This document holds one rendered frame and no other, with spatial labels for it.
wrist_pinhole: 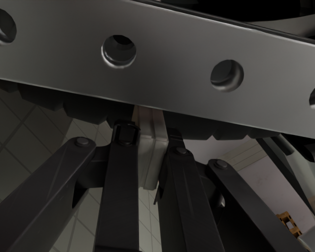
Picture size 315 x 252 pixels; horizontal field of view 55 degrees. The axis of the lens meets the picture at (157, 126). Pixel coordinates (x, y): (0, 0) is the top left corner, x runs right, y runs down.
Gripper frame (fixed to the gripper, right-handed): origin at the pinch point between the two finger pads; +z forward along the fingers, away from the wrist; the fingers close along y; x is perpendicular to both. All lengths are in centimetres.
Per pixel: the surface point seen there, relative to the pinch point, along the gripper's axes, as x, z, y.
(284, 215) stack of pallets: -292, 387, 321
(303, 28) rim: 7.6, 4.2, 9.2
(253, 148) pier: -182, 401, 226
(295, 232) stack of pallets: -293, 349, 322
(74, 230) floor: -81, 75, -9
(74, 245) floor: -82, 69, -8
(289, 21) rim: 7.8, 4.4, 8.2
